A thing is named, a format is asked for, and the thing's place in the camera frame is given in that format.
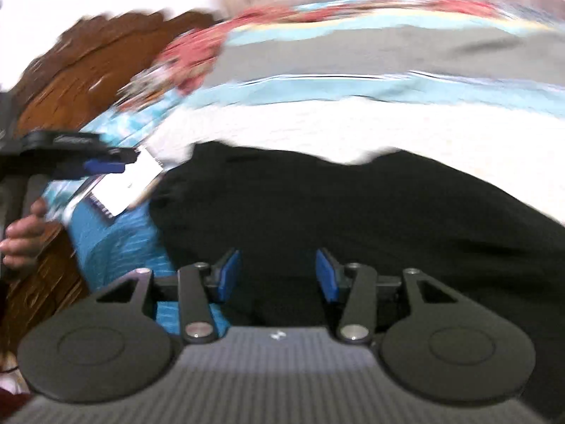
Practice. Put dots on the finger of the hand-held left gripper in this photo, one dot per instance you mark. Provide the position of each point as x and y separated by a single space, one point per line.
103 167

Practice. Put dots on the carved wooden headboard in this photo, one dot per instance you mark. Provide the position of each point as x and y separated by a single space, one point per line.
88 75

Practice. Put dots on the black pants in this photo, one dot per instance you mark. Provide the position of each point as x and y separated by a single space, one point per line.
353 212

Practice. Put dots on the red floral cloth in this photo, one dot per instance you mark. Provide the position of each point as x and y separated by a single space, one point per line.
190 48

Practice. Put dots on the patterned bedsheet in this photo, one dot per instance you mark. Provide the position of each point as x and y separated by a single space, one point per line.
353 62

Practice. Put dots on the smartphone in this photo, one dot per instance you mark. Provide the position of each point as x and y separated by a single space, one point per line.
128 183

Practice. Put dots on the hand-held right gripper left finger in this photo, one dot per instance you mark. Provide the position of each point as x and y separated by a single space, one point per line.
230 276

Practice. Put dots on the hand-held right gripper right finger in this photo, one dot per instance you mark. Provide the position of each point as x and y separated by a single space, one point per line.
325 276

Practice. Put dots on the person's left hand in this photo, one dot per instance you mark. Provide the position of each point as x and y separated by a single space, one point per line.
24 238

